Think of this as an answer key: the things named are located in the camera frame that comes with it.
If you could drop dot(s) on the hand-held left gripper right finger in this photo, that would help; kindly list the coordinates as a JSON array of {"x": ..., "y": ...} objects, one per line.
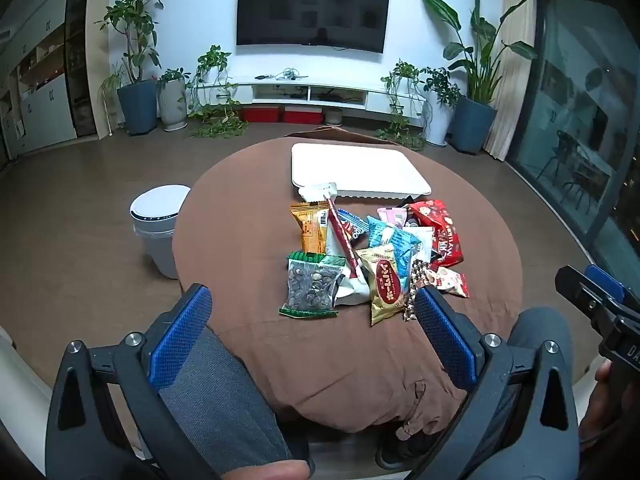
[{"x": 445, "y": 335}]

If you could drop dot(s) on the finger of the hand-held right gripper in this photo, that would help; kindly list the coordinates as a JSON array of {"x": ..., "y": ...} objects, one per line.
[
  {"x": 575, "y": 290},
  {"x": 605, "y": 282}
]

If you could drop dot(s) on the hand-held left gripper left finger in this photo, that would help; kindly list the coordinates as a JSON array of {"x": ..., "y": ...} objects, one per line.
[{"x": 180, "y": 340}]

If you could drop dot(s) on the small red and white packet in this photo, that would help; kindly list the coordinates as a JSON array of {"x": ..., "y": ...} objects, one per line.
[{"x": 452, "y": 282}]

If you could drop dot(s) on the brown patterned snack packet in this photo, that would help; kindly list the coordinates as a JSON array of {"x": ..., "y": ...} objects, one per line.
[{"x": 417, "y": 280}]

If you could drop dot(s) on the gold snack packet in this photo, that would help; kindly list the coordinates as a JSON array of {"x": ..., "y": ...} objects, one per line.
[{"x": 387, "y": 287}]

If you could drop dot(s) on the light blue snack packet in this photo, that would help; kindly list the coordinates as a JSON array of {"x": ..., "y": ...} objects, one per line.
[{"x": 397, "y": 250}]

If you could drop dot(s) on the red chocolate ball packet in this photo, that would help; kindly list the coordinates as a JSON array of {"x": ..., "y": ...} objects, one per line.
[{"x": 440, "y": 235}]

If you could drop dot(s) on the black snack packet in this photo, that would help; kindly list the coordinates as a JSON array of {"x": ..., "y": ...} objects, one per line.
[{"x": 412, "y": 220}]

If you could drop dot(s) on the pink snack packet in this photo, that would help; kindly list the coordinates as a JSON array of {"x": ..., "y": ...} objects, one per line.
[{"x": 392, "y": 215}]

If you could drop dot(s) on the white packet with red stripe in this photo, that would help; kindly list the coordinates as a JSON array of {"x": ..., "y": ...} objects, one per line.
[{"x": 345, "y": 245}]

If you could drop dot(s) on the blue striped cookie packet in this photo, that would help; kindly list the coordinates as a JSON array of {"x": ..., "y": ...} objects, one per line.
[{"x": 356, "y": 227}]

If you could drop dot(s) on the green packet of nuts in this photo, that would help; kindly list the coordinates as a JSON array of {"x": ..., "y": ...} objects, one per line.
[{"x": 310, "y": 285}]

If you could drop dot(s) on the orange snack packet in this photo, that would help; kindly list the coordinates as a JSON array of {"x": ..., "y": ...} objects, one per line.
[{"x": 307, "y": 230}]

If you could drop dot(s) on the white foam tray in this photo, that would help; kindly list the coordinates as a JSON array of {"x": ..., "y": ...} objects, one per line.
[{"x": 360, "y": 170}]

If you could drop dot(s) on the person's right hand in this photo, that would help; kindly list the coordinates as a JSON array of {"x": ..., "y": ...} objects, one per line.
[{"x": 600, "y": 400}]

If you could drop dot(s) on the person's right leg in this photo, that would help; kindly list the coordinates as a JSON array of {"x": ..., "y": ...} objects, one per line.
[{"x": 545, "y": 330}]

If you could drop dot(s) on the person's leg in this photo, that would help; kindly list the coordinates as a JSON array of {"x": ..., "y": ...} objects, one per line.
[
  {"x": 215, "y": 400},
  {"x": 545, "y": 330}
]

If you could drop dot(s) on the person's left leg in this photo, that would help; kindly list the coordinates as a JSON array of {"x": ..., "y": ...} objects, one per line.
[{"x": 215, "y": 400}]

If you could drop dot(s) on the black shoe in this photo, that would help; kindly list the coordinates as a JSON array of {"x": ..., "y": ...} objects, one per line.
[{"x": 415, "y": 447}]

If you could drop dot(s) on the white lidded trash bin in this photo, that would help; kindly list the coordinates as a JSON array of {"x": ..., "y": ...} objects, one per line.
[{"x": 155, "y": 210}]

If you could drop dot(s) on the glass sliding door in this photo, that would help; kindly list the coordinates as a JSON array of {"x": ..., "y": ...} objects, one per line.
[{"x": 565, "y": 110}]

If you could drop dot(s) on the broad-leaf plant in blue pot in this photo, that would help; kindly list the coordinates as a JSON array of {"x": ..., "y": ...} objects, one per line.
[{"x": 472, "y": 125}]

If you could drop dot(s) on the bushy plant in white pot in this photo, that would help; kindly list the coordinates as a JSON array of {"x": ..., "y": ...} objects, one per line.
[{"x": 440, "y": 115}]

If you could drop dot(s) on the trailing vine plant on cabinet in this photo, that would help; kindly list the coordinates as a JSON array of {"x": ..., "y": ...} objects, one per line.
[{"x": 402, "y": 105}]

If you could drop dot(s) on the small plant in ribbed pot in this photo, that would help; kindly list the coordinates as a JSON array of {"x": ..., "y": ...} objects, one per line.
[{"x": 172, "y": 105}]

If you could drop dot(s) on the beige curtain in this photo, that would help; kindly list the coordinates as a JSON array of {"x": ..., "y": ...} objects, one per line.
[{"x": 515, "y": 60}]

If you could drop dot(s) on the tall tree in blue pot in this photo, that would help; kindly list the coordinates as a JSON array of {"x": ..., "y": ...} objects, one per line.
[{"x": 137, "y": 105}]

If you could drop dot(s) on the beige storage box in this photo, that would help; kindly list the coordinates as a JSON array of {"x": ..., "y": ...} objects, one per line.
[{"x": 334, "y": 116}]

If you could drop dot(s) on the trailing pothos plant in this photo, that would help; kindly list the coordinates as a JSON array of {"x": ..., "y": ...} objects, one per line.
[{"x": 215, "y": 90}]

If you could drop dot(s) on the white television cabinet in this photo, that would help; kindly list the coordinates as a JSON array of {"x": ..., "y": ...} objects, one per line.
[{"x": 270, "y": 91}]

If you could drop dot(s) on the white wall cabinet with shelves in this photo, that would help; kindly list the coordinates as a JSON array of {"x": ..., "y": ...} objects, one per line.
[{"x": 45, "y": 105}]

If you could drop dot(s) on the wall-mounted black television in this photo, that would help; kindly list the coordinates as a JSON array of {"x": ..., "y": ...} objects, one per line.
[{"x": 310, "y": 10}]

